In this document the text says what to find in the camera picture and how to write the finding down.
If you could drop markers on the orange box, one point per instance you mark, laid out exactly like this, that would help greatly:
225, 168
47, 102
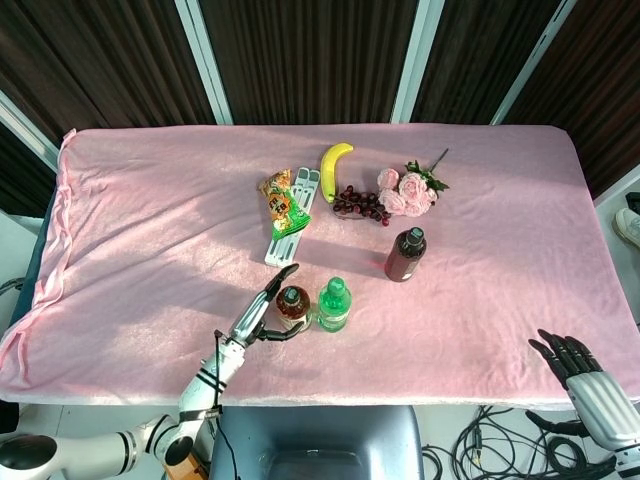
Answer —
192, 472

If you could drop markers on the dark brown curtain panel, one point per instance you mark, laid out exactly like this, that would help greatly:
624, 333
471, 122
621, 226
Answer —
595, 85
480, 55
100, 60
310, 60

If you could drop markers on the white shoe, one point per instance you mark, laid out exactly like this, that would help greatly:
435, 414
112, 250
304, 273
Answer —
629, 225

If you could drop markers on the purple grape bunch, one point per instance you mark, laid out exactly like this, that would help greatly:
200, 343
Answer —
360, 202

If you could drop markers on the white folding stand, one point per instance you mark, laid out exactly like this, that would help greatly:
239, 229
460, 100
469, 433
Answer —
285, 250

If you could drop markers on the amber tea bottle black cap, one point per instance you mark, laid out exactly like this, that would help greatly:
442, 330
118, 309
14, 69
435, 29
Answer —
293, 310

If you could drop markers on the green soda bottle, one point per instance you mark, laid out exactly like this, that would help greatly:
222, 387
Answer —
334, 310

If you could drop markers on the dark red drink bottle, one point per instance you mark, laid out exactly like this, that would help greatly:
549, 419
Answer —
405, 257

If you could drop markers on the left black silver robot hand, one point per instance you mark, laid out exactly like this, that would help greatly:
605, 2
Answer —
247, 320

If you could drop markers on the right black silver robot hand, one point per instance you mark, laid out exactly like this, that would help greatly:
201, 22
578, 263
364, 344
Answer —
600, 405

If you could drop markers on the pink plush tablecloth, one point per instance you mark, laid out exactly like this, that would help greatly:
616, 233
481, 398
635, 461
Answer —
150, 250

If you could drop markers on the green orange snack bag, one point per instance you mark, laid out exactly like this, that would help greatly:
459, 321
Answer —
282, 205

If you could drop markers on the white frame post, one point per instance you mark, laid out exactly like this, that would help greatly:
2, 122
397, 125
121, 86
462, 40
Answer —
535, 60
417, 60
205, 60

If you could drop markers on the yellow banana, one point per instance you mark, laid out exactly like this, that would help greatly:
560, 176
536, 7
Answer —
331, 170

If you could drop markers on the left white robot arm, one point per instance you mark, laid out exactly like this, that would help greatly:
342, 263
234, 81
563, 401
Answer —
200, 385

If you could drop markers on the pink rose bouquet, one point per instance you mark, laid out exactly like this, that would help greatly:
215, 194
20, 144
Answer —
405, 195

